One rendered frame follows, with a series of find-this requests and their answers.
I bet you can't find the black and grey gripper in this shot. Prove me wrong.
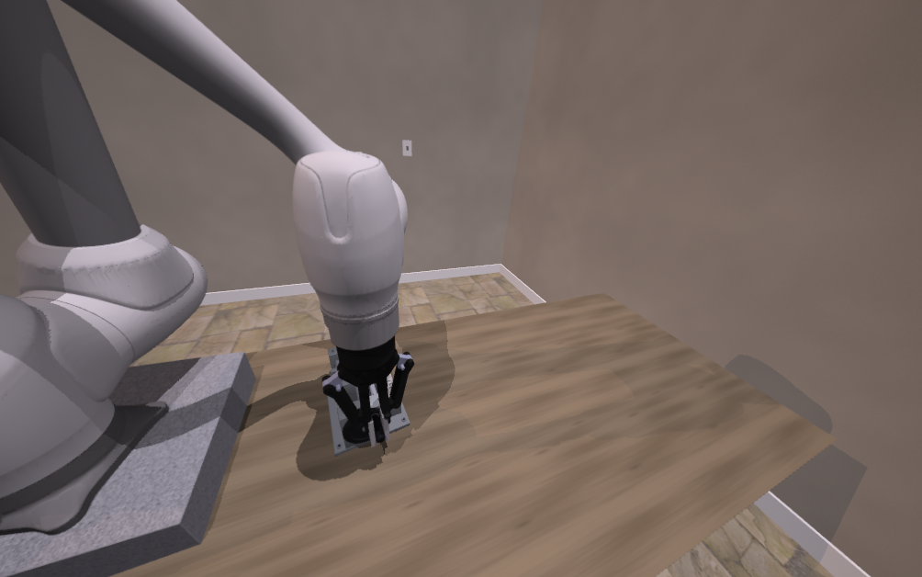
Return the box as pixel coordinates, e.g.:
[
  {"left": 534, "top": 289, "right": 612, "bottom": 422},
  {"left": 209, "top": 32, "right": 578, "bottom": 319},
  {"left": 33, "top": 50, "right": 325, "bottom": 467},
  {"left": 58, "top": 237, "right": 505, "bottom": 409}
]
[{"left": 322, "top": 335, "right": 414, "bottom": 447}]

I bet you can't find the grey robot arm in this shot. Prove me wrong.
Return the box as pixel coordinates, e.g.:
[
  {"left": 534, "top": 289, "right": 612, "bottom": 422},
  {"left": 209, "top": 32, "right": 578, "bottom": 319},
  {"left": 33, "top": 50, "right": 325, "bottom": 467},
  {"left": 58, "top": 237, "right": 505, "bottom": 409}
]
[{"left": 0, "top": 0, "right": 408, "bottom": 536}]

